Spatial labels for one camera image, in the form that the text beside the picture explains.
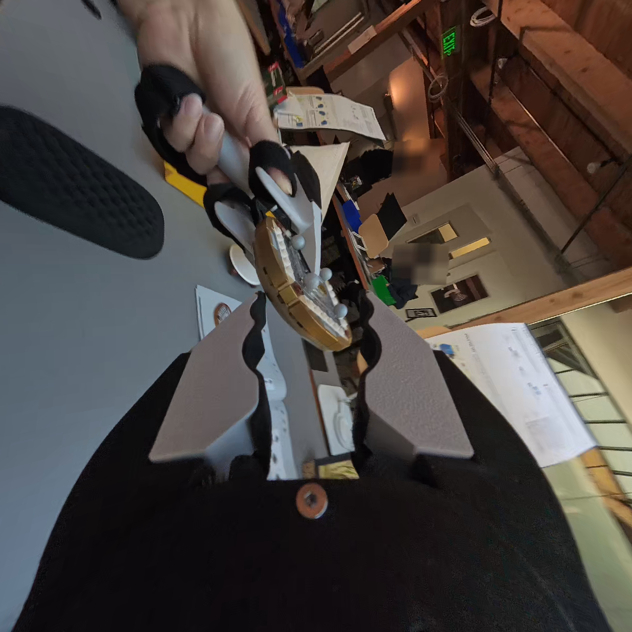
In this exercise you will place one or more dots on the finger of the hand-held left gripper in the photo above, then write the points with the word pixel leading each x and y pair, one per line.
pixel 296 212
pixel 234 222

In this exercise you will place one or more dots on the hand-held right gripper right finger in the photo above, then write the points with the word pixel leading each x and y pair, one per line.
pixel 414 395

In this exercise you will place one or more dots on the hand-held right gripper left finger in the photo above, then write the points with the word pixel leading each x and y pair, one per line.
pixel 207 395

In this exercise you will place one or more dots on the round gold lego base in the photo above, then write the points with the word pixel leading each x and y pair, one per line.
pixel 291 301

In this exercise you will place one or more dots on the person's left hand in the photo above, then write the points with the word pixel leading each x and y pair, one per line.
pixel 207 49

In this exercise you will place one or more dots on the white paper cup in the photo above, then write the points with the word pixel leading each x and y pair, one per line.
pixel 244 261

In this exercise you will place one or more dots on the yellow plastic bin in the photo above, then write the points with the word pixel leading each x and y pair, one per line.
pixel 185 182

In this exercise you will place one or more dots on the white paper bag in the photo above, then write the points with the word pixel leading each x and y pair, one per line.
pixel 326 160

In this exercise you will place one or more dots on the black padded wrist rest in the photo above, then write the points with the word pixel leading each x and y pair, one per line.
pixel 74 182

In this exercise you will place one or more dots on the green illuminated ceiling sign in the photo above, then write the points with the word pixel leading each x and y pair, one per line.
pixel 450 42

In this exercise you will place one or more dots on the small wall marker tag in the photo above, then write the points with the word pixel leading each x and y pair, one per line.
pixel 420 313

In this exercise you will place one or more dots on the dark framed wall picture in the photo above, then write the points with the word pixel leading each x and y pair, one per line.
pixel 459 294

